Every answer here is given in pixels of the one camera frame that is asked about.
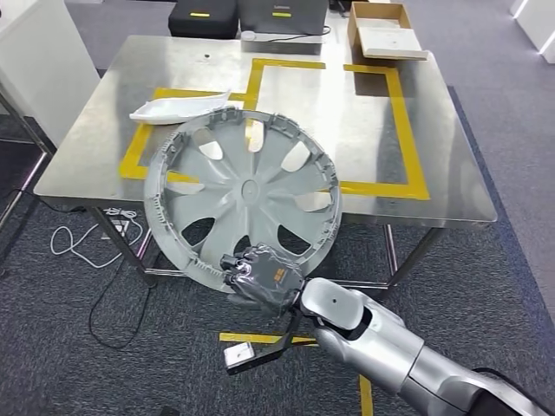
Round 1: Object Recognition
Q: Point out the silver plastic wheel hubcap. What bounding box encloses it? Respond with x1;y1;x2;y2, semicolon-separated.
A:
143;107;344;294

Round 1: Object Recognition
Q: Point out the stainless steel workbench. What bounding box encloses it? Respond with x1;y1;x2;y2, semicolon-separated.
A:
33;34;498;302

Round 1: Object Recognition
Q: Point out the white plastic car trim part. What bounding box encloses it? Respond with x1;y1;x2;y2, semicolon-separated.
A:
129;88;233;127

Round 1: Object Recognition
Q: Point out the yellow tape on workbench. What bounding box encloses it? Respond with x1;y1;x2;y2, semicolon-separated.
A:
119;57;430;202

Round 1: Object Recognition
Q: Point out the yellow floor tape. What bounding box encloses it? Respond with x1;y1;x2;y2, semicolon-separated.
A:
218;331;374;416

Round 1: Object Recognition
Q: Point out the grey case yellow label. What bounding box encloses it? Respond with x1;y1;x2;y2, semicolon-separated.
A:
238;0;331;36

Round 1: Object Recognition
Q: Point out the black case yellow label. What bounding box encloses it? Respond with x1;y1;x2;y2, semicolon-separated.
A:
168;0;240;40

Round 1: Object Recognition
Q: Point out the brown cardboard box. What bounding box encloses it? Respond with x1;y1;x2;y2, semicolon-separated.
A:
347;1;430;62

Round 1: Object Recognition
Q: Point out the white power strip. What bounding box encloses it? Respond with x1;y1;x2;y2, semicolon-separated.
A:
101;209;131;239

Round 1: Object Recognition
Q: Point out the white board in box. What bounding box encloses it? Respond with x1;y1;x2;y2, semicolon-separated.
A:
357;25;430;61

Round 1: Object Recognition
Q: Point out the white lit partition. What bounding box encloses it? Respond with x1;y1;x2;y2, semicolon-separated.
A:
509;0;555;65

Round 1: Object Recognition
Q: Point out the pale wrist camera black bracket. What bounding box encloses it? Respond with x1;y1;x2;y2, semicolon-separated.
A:
224;309;304;376

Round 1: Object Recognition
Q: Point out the thin black device cable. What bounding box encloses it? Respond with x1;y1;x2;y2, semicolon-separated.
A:
267;25;332;44

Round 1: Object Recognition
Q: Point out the white cable under workbench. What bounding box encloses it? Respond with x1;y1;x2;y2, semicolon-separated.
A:
50;207;145;270

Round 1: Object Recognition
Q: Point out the black cable under workbench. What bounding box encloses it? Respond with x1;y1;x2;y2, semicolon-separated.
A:
88;258;153;350

